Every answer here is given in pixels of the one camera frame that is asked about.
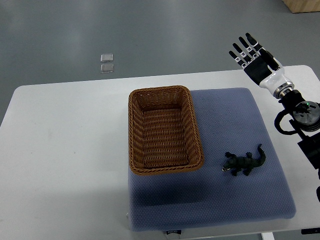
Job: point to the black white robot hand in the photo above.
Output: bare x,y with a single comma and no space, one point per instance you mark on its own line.
261,66

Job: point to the dark toy crocodile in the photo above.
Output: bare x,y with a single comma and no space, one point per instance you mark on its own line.
244,164

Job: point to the brown wicker basket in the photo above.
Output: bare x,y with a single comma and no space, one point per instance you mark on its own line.
163,134

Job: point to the wooden box corner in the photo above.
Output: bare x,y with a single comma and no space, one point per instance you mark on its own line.
302,6

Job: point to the blue grey cushion mat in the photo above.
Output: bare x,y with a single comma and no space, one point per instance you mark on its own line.
228,121

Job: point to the upper floor socket plate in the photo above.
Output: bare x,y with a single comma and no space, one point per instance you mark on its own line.
106,57

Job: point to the white table leg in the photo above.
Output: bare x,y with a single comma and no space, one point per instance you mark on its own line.
267,236

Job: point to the black table control panel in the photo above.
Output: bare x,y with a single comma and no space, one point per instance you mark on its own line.
309,231

